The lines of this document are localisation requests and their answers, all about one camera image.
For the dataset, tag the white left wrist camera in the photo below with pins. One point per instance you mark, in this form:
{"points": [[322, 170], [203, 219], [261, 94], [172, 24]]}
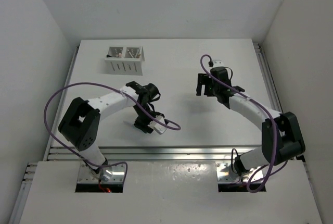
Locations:
{"points": [[158, 126]]}

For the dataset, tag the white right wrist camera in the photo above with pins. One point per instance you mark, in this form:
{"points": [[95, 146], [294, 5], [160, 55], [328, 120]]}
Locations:
{"points": [[216, 63]]}

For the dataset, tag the white light-blue makeup pen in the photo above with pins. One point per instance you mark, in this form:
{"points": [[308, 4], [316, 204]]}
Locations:
{"points": [[128, 123]]}

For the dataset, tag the aluminium front rail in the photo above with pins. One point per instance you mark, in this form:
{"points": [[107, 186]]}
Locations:
{"points": [[179, 153]]}

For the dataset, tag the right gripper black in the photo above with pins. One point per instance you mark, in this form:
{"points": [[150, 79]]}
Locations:
{"points": [[203, 79]]}

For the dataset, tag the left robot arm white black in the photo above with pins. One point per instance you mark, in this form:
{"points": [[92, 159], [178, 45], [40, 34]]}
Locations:
{"points": [[80, 123]]}

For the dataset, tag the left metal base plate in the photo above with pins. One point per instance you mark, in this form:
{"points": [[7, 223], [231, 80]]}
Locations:
{"points": [[113, 175]]}

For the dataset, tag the aluminium rail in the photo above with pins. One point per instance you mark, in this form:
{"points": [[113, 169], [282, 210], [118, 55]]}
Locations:
{"points": [[272, 92], [179, 153]]}

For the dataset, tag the white two-slot organizer box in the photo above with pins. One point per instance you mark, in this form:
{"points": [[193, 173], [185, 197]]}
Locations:
{"points": [[124, 65]]}

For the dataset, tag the metal base plate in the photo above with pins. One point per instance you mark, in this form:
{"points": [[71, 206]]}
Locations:
{"points": [[113, 175], [225, 175]]}

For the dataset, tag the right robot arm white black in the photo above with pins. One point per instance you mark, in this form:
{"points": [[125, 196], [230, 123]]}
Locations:
{"points": [[235, 98]]}

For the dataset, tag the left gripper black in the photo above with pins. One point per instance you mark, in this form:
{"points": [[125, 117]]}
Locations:
{"points": [[143, 125]]}

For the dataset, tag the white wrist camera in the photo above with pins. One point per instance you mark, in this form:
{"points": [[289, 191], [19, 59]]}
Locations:
{"points": [[216, 63], [158, 126]]}

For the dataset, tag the aluminium right side rail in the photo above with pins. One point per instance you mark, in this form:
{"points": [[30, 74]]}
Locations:
{"points": [[272, 92]]}

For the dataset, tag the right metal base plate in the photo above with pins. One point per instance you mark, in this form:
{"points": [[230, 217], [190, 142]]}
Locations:
{"points": [[225, 175]]}

